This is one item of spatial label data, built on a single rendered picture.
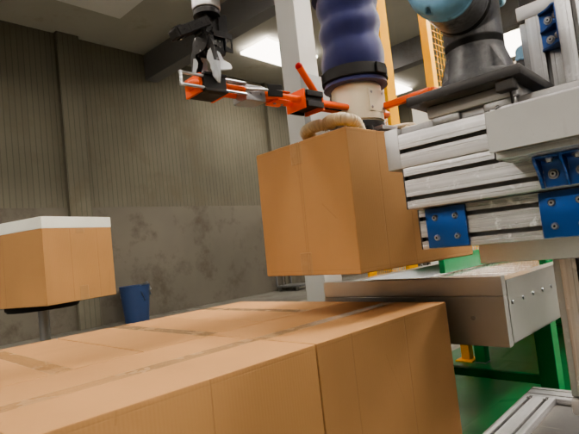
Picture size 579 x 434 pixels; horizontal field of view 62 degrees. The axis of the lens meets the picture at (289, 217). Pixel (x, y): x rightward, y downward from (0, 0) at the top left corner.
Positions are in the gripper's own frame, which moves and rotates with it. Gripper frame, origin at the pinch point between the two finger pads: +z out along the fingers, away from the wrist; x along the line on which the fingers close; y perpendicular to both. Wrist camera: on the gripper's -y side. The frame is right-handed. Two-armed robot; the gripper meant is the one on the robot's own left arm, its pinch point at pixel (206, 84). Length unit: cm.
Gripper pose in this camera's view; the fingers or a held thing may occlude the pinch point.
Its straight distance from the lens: 132.9
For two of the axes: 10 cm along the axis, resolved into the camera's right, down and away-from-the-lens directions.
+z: 1.0, 9.9, -0.6
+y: 7.5, -0.3, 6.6
